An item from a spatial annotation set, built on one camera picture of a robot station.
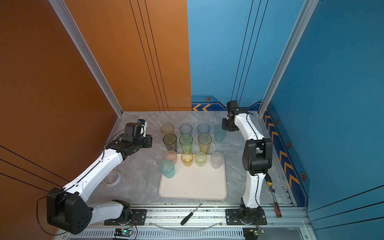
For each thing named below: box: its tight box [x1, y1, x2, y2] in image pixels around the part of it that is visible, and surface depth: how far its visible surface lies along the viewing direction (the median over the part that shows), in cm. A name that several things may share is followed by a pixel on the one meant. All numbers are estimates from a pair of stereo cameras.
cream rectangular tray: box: [158, 153, 228, 200], surface depth 89 cm
